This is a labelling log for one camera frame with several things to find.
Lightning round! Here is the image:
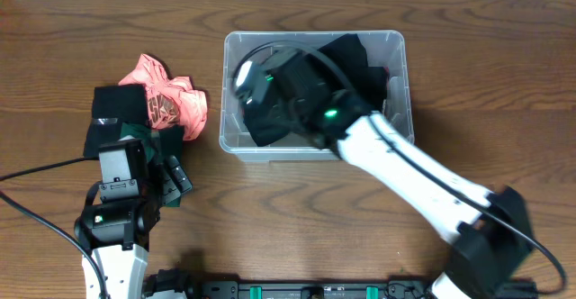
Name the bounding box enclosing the dark green garment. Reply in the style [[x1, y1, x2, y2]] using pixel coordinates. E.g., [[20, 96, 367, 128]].
[[120, 123, 185, 183]]

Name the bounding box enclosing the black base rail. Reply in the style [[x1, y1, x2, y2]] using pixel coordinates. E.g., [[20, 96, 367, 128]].
[[143, 267, 539, 299]]

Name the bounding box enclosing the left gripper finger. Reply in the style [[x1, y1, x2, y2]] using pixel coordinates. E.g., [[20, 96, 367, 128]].
[[165, 156, 193, 195], [156, 164, 181, 206]]

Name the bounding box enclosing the black shirt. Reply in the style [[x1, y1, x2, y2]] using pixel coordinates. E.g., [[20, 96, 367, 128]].
[[233, 34, 390, 150]]

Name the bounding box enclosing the folded black garment with tape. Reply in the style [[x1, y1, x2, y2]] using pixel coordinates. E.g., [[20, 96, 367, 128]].
[[83, 85, 149, 158]]

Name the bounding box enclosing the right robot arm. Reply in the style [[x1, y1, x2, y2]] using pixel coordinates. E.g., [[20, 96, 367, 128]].
[[234, 75, 536, 298]]

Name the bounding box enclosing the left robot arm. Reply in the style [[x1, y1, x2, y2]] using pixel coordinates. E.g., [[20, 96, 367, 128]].
[[75, 149, 194, 299]]

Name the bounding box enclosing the crumpled coral orange shirt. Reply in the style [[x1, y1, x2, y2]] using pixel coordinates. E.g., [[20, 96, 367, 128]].
[[118, 54, 208, 141]]

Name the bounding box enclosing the clear plastic storage bin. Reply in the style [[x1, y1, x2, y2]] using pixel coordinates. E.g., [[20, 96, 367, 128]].
[[219, 30, 415, 162]]

